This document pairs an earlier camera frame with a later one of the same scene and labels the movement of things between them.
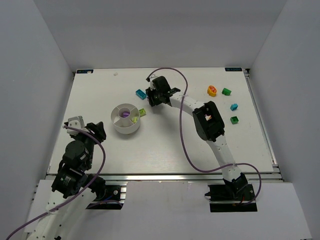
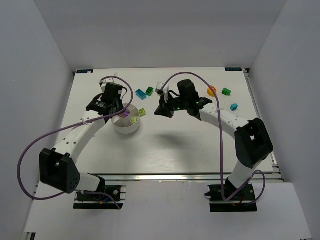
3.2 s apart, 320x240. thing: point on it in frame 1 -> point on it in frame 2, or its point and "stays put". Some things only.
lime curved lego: x=134 y=119 stays put
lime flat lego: x=142 y=112 stays put
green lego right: x=226 y=91 stays put
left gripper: x=94 y=130 -> x=118 y=107
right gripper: x=152 y=96 -> x=169 y=105
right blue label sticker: x=233 y=69 stays put
